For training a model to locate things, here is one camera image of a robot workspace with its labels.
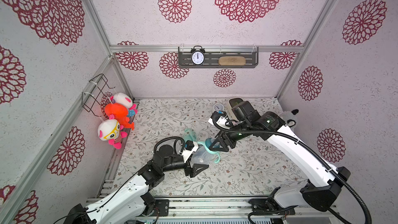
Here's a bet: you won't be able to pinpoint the mint handle ring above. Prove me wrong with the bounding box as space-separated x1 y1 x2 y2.
197 140 221 164

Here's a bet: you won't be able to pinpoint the clear bottle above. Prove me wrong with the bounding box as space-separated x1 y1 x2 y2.
190 145 216 165

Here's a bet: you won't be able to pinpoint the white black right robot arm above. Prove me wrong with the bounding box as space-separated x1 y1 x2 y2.
209 101 350 212

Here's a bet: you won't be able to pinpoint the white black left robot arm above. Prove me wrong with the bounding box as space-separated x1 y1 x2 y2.
64 141 209 224

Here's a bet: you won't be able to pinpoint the cream box green lid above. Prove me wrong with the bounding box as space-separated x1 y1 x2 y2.
227 97 244 120

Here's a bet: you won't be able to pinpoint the white small alarm clock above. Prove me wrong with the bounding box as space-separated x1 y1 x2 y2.
214 103 224 113

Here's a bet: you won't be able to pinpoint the floral table mat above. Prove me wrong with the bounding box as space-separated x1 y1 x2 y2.
112 99 307 196

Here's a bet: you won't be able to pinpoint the grey raccoon plush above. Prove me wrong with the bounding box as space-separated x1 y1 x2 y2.
279 109 299 129

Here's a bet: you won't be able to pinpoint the white plush yellow glasses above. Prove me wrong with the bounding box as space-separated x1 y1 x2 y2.
97 115 127 149

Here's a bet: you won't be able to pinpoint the orange red plush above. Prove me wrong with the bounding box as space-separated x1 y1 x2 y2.
104 103 134 130

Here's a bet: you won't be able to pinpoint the white pink plush top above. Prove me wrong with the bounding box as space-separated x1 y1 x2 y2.
110 93 136 110

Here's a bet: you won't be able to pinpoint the black alarm clock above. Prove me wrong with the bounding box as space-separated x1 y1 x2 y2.
191 45 206 65

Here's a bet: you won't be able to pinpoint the black left corrugated cable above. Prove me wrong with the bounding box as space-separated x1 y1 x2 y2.
153 136 187 155

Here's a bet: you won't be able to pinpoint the black corrugated cable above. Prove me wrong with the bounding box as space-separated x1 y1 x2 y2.
153 136 187 155
212 111 373 224

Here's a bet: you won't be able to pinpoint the mint cap with handle ring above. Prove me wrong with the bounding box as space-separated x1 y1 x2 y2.
183 129 198 143

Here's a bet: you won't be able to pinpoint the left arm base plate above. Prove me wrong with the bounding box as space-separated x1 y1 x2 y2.
145 199 170 217

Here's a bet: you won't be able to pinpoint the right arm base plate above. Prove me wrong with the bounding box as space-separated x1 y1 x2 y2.
249 198 295 216

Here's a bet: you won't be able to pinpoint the grey wall shelf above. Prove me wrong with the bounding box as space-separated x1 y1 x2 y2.
177 46 259 69

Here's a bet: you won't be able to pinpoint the black wire basket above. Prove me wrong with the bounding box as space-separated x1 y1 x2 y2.
81 73 115 117

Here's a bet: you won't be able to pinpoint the black right corrugated cable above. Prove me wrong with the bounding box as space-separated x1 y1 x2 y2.
212 111 373 224

